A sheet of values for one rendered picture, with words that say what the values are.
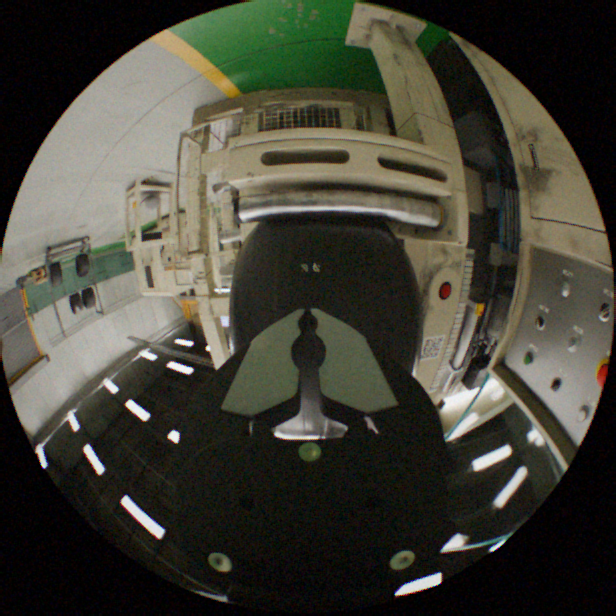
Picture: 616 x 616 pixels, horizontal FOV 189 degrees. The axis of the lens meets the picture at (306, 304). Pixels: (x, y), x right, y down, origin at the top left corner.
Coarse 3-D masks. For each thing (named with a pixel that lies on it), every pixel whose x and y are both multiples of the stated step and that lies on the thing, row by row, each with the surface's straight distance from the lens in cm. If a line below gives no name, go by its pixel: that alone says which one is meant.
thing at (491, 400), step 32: (480, 416) 73; (512, 416) 66; (448, 448) 90; (480, 448) 77; (512, 448) 69; (544, 448) 64; (448, 480) 96; (480, 480) 82; (512, 480) 73; (544, 480) 68; (448, 512) 103; (480, 512) 88; (512, 512) 79; (448, 544) 112; (480, 544) 94
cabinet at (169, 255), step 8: (168, 216) 497; (184, 216) 473; (168, 224) 491; (168, 232) 491; (184, 232) 466; (160, 248) 521; (168, 248) 493; (176, 248) 469; (184, 248) 461; (168, 256) 496; (176, 256) 471; (168, 264) 502; (176, 264) 475
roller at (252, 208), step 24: (288, 192) 29; (312, 192) 29; (336, 192) 29; (360, 192) 30; (240, 216) 30; (264, 216) 29; (288, 216) 29; (312, 216) 29; (336, 216) 29; (360, 216) 30; (384, 216) 31; (408, 216) 32; (432, 216) 35
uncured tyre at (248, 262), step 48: (288, 240) 25; (336, 240) 25; (384, 240) 28; (240, 288) 25; (288, 288) 21; (336, 288) 22; (384, 288) 23; (240, 336) 24; (384, 336) 23; (288, 432) 32; (336, 432) 33
